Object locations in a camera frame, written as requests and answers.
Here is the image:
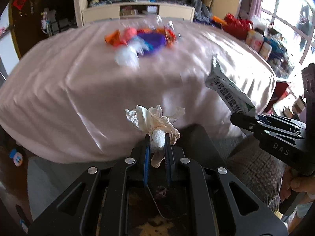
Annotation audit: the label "white tissue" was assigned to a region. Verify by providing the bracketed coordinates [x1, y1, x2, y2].
[125, 105, 185, 168]

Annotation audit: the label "white plastic bag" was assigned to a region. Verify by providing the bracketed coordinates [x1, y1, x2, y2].
[114, 43, 141, 69]

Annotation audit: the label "purple plastic bowl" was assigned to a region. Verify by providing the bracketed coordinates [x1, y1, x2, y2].
[137, 32, 167, 56]

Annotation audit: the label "red orange snack wrapper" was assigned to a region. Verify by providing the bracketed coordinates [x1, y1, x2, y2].
[164, 28, 177, 47]

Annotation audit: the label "orange paper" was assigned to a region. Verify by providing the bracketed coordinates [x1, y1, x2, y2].
[104, 29, 121, 46]

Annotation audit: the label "pink plastic cup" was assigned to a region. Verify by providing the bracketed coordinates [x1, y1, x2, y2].
[122, 28, 138, 41]

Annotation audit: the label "black trash bin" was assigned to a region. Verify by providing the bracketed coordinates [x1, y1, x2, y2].
[175, 124, 226, 169]

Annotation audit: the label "person's right hand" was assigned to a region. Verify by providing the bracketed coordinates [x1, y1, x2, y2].
[279, 167, 314, 202]

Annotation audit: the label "plaid cushion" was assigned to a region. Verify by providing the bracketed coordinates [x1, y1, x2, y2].
[226, 135, 285, 212]

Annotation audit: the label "pink satin tablecloth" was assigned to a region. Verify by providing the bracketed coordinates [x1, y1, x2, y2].
[1, 17, 276, 164]

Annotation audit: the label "white canister with label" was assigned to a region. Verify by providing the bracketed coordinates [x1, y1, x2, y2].
[245, 29, 264, 53]

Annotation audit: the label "red plastic bag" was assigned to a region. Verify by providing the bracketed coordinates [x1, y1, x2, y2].
[223, 13, 253, 40]

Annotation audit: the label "cartoon duck sticker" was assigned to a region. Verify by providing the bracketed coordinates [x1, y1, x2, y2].
[9, 149, 23, 167]

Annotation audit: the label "orange stick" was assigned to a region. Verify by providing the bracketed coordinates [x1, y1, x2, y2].
[212, 16, 227, 26]

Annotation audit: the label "beige TV cabinet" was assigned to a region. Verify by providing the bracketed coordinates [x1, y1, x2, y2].
[81, 1, 195, 25]

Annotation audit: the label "dark brown door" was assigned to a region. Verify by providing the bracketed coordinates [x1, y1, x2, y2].
[8, 0, 47, 59]

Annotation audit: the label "red diamond door decoration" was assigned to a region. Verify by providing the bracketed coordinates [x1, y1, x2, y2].
[12, 0, 27, 11]

